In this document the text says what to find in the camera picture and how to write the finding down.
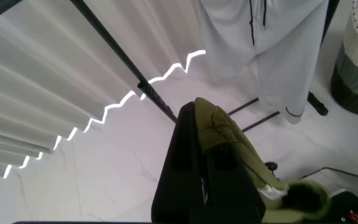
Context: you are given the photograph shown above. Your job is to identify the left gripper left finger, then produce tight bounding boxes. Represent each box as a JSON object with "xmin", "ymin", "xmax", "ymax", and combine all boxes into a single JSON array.
[{"xmin": 150, "ymin": 101, "xmax": 204, "ymax": 223}]

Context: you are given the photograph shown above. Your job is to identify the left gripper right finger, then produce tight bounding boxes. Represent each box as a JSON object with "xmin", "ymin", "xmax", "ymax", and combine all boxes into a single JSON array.
[{"xmin": 204, "ymin": 144, "xmax": 267, "ymax": 223}]

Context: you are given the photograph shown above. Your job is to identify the green garment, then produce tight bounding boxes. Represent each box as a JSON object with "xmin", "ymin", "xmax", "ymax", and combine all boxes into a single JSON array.
[{"xmin": 193, "ymin": 96, "xmax": 332, "ymax": 223}]

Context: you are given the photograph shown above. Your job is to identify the pale grey shorts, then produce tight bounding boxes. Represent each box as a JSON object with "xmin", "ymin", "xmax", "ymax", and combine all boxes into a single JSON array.
[{"xmin": 197, "ymin": 0, "xmax": 331, "ymax": 125}]

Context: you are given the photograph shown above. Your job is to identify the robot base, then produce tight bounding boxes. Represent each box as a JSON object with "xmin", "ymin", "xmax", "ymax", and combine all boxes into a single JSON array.
[{"xmin": 301, "ymin": 167, "xmax": 358, "ymax": 224}]

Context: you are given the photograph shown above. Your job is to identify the black clothes rack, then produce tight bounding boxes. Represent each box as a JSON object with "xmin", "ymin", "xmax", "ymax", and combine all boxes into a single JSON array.
[{"xmin": 0, "ymin": 0, "xmax": 341, "ymax": 133}]

